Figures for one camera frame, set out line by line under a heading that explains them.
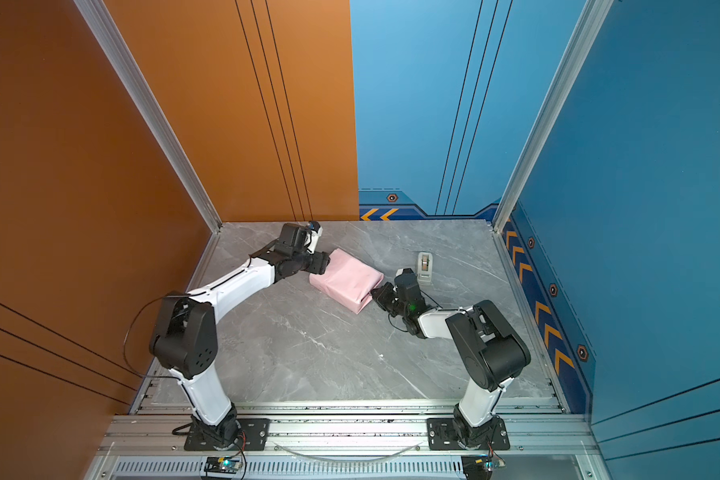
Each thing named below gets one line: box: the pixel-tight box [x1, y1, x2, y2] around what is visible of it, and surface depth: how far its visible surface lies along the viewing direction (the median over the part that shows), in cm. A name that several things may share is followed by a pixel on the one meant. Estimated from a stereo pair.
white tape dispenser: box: [417, 252, 433, 284], surface depth 104 cm
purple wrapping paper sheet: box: [309, 248, 384, 314], surface depth 96 cm
